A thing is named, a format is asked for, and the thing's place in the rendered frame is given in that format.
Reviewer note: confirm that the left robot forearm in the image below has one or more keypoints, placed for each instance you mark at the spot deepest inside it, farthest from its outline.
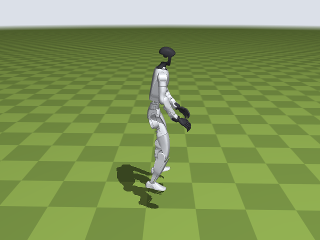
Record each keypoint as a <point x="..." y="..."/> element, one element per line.
<point x="171" y="99"/>

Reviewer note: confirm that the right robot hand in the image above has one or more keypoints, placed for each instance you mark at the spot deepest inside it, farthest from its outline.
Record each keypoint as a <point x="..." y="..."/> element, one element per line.
<point x="184" y="122"/>

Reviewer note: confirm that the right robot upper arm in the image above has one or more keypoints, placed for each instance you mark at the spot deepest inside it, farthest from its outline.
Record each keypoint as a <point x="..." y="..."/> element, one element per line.
<point x="162" y="79"/>

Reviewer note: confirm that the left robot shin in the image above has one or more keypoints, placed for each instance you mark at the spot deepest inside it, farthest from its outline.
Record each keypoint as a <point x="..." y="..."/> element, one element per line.
<point x="156" y="152"/>

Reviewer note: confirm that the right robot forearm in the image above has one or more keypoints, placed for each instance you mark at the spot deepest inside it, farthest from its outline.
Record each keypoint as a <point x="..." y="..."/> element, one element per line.
<point x="167" y="107"/>

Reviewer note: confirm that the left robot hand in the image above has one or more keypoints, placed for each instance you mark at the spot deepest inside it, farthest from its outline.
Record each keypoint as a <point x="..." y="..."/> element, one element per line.
<point x="183" y="110"/>

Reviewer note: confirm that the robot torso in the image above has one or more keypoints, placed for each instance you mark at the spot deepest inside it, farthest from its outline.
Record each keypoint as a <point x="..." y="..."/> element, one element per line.
<point x="154" y="107"/>

